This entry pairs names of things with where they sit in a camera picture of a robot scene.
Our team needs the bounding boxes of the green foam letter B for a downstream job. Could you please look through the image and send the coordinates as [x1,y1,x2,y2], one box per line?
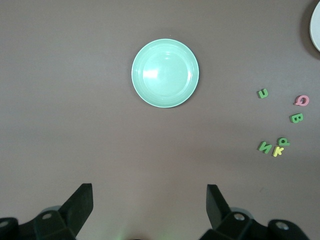
[289,113,305,124]

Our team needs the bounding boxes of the green foam letter N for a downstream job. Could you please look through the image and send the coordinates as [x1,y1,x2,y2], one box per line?
[256,141,273,154]

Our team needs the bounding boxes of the cream plate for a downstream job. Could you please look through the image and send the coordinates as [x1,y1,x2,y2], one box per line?
[309,0,320,53]

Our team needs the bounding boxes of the brown table mat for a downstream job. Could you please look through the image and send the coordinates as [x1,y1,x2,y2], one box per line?
[0,0,320,240]

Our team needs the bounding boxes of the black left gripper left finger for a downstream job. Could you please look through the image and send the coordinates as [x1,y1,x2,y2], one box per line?
[0,183,94,240]

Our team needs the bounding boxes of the light green plate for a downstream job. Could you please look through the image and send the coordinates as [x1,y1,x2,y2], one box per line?
[131,38,201,109]

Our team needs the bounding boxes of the pink foam letter Q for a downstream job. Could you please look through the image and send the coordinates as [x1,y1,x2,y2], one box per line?
[293,94,310,107]

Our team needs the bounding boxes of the yellow foam letter K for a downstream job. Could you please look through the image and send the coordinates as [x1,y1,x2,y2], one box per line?
[272,145,285,158]

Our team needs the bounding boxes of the green foam letter P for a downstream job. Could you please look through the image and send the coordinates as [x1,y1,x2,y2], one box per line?
[276,136,291,147]

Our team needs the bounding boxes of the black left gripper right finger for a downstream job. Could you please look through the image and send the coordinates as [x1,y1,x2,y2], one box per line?
[206,184,311,240]

